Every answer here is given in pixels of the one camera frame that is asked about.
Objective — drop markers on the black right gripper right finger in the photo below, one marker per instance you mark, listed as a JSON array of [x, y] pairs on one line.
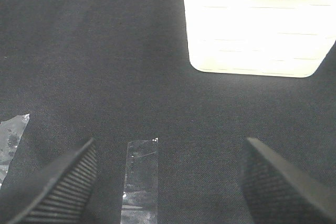
[[277, 191]]

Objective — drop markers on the clear tape strip centre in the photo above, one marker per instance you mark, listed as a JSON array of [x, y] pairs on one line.
[[10, 135]]

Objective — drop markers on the clear tape strip right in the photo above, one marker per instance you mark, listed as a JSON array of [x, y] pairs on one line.
[[140, 191]]

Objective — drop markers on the white plastic storage basket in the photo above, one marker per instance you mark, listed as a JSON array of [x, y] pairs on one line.
[[285, 38]]

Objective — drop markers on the clear tape strip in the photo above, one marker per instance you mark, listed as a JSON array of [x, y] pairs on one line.
[[10, 135], [140, 191]]

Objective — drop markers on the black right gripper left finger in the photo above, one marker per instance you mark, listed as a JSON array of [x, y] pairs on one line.
[[59, 192]]

